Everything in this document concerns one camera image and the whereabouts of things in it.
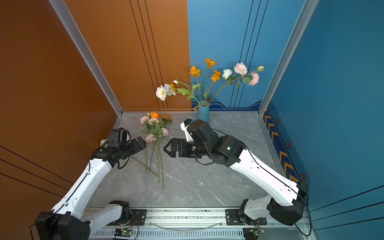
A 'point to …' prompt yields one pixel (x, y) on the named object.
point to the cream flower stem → (103, 141)
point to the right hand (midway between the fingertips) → (170, 150)
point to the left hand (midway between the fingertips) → (139, 144)
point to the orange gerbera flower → (165, 117)
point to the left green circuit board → (123, 232)
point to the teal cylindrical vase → (203, 111)
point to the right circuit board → (252, 233)
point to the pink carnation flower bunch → (155, 130)
